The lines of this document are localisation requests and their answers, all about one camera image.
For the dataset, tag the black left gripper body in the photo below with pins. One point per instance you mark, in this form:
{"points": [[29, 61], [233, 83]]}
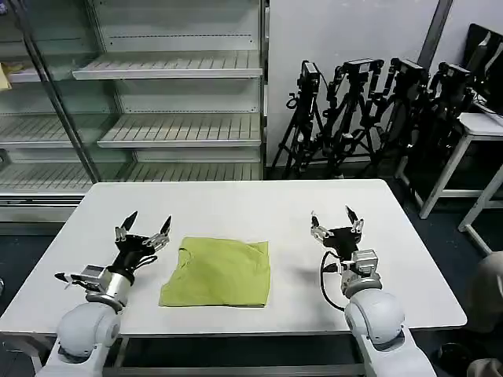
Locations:
{"points": [[131, 251]]}

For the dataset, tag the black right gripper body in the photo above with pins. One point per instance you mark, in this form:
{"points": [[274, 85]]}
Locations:
{"points": [[344, 241]]}

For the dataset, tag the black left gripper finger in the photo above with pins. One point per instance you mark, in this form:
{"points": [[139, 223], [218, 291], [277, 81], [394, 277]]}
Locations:
{"points": [[160, 239], [125, 231]]}

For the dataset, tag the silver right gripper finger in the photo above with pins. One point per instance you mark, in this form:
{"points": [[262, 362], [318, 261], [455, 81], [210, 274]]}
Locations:
{"points": [[320, 231], [357, 227]]}

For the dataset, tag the yellow-green shirt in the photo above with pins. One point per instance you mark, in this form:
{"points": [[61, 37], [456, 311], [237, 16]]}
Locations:
{"points": [[220, 275]]}

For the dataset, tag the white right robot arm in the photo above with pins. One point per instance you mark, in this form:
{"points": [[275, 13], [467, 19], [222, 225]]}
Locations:
{"points": [[373, 314]]}

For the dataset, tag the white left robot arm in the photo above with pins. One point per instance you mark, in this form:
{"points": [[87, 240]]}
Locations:
{"points": [[86, 326]]}

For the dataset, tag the empty white display shelf cabinet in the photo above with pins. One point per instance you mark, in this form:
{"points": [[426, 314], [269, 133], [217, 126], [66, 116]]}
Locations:
{"points": [[177, 118]]}

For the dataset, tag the beige rounded object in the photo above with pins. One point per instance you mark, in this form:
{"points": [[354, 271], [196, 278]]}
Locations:
{"points": [[489, 290]]}

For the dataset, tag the white side table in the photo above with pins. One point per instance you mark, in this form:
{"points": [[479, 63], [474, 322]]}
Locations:
{"points": [[483, 123]]}

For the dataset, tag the black computer monitor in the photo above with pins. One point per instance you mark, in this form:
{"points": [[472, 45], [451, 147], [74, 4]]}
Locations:
{"points": [[483, 59]]}

